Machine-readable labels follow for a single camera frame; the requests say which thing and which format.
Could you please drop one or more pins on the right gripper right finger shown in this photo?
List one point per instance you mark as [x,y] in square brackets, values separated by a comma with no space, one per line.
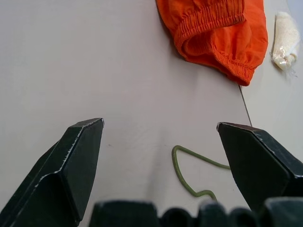
[258,165]

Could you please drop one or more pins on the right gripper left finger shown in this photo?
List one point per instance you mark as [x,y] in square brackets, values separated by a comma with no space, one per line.
[59,179]

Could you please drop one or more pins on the orange cloth garment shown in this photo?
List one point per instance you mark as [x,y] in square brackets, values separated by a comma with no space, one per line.
[225,42]

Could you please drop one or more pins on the clear bag of white grains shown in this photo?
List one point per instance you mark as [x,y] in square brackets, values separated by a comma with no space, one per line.
[285,40]

